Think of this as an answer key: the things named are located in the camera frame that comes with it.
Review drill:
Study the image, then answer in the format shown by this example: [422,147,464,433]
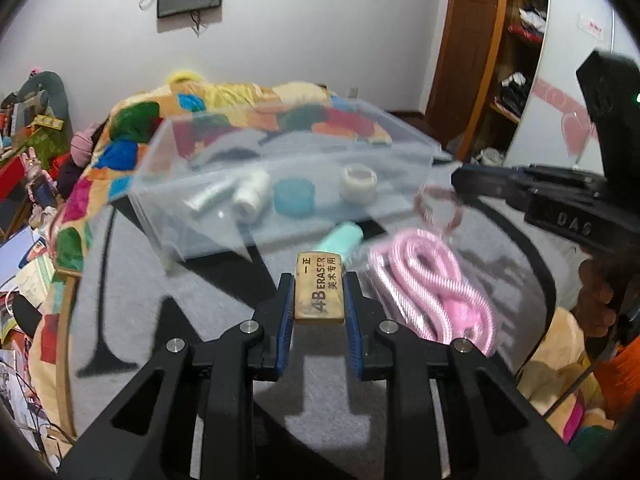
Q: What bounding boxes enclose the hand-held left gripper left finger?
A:
[57,273,295,480]

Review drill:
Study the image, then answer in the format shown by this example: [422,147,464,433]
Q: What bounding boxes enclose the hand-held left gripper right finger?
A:
[344,272,585,480]

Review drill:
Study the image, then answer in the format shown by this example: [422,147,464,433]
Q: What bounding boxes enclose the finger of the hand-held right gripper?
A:
[450,162,609,212]

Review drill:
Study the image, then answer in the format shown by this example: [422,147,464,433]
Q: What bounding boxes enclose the tan rectangular eraser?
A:
[294,252,347,324]

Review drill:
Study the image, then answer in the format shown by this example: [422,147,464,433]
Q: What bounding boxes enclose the clear plastic storage box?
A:
[107,97,442,272]

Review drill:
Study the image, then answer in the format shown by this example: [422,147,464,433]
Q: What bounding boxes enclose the person's right forearm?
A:
[591,327,640,427]

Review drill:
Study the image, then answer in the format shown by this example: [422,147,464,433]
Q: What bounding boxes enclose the person's right hand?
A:
[576,259,630,357]

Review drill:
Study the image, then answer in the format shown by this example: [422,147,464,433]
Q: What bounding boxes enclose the white wardrobe sliding door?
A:
[500,0,618,171]

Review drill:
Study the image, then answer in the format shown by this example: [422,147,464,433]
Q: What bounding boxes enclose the wardrobe shelves with clothes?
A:
[489,0,551,126]

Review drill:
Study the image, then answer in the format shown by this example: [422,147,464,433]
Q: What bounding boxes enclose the clear tape roll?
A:
[339,164,379,204]

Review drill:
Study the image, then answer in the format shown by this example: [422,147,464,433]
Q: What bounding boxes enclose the grey printed cloth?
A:
[62,170,608,480]

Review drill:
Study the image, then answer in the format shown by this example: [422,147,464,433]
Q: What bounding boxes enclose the brown wooden door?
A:
[424,0,517,153]

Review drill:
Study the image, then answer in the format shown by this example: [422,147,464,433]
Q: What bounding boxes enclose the colourful patchwork quilt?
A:
[27,67,396,406]

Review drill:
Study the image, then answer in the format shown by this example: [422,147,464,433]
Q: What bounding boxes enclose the pile of plush toys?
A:
[0,67,103,241]

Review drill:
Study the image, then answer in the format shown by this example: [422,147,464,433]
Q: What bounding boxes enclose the pink rope in bag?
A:
[366,227,497,359]

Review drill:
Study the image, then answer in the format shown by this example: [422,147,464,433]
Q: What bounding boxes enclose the grey cable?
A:
[544,345,608,417]

